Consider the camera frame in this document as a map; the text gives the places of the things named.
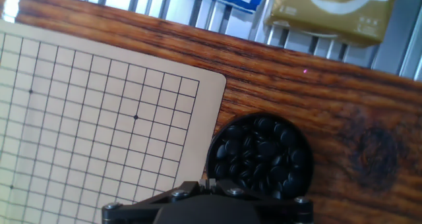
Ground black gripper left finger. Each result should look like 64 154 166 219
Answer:
101 179 209 224

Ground black round stone bowl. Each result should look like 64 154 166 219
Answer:
204 112 315 202

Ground heap of black go stones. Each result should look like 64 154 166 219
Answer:
212 117 309 198

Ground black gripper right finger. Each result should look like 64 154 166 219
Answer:
208 179 314 224

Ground gold tissue pack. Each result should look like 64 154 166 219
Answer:
264 0 400 48

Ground beige go board mat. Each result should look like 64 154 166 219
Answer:
0 18 227 224

